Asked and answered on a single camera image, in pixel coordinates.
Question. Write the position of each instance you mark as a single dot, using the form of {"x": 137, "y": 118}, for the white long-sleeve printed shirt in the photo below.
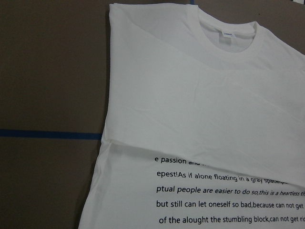
{"x": 205, "y": 126}

